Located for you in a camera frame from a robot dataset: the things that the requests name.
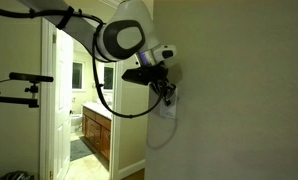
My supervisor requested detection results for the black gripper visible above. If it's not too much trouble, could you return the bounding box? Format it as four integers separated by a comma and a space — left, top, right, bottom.
144, 62, 178, 107

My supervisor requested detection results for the white light switch plate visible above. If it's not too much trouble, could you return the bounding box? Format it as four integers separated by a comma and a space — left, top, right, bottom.
159, 87, 180, 120

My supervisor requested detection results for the bathroom window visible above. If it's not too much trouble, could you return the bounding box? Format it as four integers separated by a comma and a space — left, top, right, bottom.
102, 65, 115, 92
71, 60, 85, 92

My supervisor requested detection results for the wooden bathroom vanity cabinet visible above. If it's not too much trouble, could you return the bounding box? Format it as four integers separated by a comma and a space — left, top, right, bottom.
81, 102, 113, 162

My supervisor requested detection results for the white toilet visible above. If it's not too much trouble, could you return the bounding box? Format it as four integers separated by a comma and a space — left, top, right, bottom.
70, 112, 84, 134

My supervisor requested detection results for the grey bathroom rug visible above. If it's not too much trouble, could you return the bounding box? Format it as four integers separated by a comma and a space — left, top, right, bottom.
69, 137, 97, 162

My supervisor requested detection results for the white open bathroom door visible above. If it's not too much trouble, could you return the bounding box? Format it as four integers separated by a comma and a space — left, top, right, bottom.
51, 28, 74, 180

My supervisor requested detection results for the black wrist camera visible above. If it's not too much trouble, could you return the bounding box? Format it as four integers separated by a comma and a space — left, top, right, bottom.
121, 67, 153, 86

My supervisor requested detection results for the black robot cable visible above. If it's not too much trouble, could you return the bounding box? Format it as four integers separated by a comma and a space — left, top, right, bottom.
0, 3, 165, 120

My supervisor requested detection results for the white bathroom door frame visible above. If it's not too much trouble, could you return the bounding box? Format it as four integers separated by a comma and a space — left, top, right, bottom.
38, 18, 59, 180

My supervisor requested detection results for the black bar stereo camera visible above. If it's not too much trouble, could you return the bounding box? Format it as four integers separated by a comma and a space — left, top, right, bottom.
8, 71, 55, 84

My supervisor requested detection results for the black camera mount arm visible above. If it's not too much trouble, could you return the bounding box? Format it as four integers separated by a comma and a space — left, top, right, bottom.
0, 82, 41, 109

